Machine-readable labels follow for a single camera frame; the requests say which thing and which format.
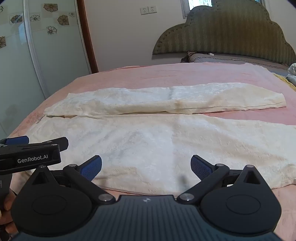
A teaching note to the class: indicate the pink blanket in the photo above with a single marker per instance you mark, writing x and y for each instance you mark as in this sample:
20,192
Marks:
148,74

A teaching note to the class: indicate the window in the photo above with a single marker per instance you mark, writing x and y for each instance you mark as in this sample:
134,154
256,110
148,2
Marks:
198,4

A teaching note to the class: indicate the dark patterned pillow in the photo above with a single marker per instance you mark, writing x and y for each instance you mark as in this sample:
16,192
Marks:
187,58

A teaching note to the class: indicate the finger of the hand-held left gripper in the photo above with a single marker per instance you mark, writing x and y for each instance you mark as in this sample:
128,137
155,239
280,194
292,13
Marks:
16,140
59,143

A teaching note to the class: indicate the white knit cloth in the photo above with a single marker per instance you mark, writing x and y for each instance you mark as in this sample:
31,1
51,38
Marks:
292,70

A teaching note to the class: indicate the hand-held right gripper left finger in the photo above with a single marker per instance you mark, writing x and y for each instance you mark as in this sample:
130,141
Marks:
92,168

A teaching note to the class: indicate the yellow cloth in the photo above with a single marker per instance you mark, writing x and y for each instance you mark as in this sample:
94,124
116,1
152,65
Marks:
285,80

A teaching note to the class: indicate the cream white pants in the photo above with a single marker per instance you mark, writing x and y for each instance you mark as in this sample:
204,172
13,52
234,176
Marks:
161,136

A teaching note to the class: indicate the person's left hand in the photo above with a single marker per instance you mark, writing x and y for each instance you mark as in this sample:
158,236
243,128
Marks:
8,208

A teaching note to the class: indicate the olive padded headboard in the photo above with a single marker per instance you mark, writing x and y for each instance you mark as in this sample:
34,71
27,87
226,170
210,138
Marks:
226,30

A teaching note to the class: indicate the floral glass wardrobe door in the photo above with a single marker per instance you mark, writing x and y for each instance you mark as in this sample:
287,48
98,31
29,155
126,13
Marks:
39,60

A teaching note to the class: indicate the grey striped pillow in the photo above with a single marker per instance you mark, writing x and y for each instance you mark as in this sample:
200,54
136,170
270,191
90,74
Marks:
242,59

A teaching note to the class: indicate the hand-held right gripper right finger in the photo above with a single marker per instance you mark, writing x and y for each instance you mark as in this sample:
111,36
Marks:
200,168

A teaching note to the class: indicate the brown wooden frame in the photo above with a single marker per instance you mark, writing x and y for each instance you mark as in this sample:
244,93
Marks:
89,37

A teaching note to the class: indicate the white wall socket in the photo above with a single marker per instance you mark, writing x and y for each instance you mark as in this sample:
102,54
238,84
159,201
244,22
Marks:
144,10
152,9

